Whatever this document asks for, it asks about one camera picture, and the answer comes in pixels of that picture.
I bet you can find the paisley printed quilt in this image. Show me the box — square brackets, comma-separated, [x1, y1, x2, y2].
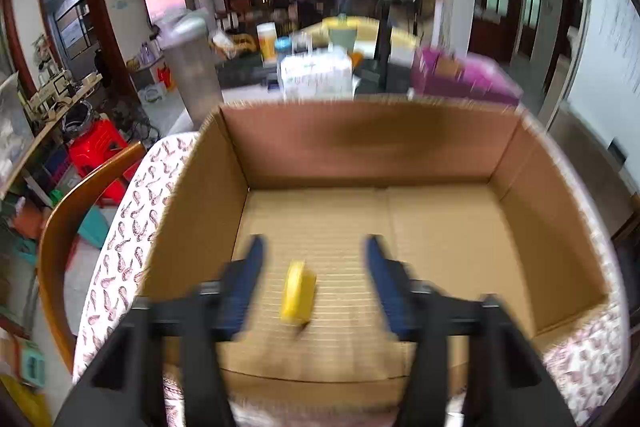
[72, 107, 631, 427]

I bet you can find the purple box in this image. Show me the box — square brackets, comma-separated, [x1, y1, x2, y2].
[410, 47, 523, 108]

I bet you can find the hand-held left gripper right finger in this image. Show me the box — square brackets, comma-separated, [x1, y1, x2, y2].
[365, 234, 576, 427]

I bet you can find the yellow jar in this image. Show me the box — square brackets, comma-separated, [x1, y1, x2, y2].
[256, 23, 277, 62]

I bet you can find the red plastic stool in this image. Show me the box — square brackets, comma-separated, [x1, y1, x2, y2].
[67, 119, 133, 208]

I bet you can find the white carton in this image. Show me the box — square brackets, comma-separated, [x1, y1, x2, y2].
[280, 49, 353, 100]

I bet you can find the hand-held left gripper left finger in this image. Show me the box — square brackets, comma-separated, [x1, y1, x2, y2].
[52, 234, 266, 427]

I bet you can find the black camera tripod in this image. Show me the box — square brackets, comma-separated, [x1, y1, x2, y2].
[375, 0, 431, 88]

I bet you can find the brown cardboard box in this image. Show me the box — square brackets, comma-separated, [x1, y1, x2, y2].
[135, 94, 613, 408]

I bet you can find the cluttered wooden shelf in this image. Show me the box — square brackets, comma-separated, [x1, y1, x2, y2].
[0, 72, 103, 198]

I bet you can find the curved wooden chair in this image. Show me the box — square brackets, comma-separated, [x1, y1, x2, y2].
[37, 141, 146, 358]

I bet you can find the grey shaker bottle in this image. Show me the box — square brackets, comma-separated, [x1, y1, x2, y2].
[155, 9, 224, 118]

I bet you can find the whiteboard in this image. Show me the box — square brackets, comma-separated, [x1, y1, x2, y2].
[547, 0, 640, 198]

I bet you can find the small yellow block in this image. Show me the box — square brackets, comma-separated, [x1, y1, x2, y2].
[280, 260, 317, 325]

